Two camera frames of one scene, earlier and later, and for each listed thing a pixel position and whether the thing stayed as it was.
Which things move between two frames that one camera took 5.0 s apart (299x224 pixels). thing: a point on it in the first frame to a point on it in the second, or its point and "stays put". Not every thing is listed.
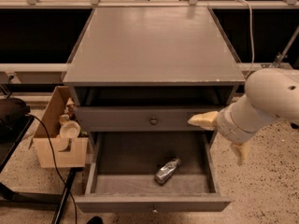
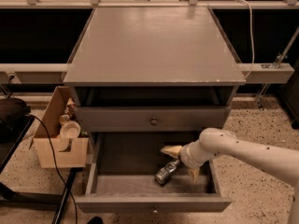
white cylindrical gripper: x=228 y=126 to x=187 y=158
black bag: x=12 y=106 stays put
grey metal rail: x=33 y=73 stays put
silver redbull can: x=166 y=170 stays put
